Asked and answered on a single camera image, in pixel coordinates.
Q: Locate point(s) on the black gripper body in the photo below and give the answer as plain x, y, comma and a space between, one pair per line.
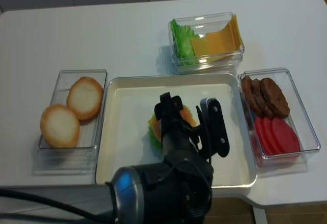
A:
177, 190

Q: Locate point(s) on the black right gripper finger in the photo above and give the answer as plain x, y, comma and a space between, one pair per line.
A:
177, 106

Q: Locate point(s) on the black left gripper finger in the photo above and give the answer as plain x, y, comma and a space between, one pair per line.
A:
163, 109

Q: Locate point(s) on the sesame top bun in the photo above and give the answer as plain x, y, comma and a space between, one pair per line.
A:
187, 116

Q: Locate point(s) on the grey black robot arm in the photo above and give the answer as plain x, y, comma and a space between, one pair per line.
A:
117, 201

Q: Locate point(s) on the green lettuce leaf on burger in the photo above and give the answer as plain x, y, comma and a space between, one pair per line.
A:
154, 132

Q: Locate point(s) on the front yellow cheese slice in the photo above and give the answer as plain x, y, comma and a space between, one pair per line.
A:
200, 46

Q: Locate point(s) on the green lettuce in container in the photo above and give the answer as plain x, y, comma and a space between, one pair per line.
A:
183, 36

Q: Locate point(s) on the clear lettuce cheese container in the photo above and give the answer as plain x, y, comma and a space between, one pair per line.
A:
225, 62

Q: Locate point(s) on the leaning yellow cheese slices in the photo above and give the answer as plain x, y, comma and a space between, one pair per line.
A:
224, 41

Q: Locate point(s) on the white rectangular serving tray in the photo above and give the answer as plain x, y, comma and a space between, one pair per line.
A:
109, 137

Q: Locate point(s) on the brown patty left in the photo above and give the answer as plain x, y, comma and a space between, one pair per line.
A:
246, 83

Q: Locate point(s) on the brown patty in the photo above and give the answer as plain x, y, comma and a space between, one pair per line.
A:
246, 83
256, 90
274, 98

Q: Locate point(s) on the bun half back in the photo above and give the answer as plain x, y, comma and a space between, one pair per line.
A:
85, 98

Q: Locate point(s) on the bun half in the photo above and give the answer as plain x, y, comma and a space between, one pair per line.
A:
85, 98
60, 127

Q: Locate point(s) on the red tomato slice left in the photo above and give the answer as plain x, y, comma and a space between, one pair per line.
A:
259, 131

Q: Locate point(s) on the brown patty middle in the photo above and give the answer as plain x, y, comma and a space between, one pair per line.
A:
256, 90

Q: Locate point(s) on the clear bun container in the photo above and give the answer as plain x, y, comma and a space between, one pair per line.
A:
81, 158

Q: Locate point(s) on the brown patty right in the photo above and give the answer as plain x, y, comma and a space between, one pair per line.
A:
274, 98

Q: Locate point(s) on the red tomato slice middle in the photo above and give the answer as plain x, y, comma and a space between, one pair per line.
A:
274, 147

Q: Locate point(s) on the bun half front left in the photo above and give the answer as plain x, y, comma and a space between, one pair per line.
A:
60, 127

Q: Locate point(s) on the clear patty tomato container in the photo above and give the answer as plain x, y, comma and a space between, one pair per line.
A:
297, 119

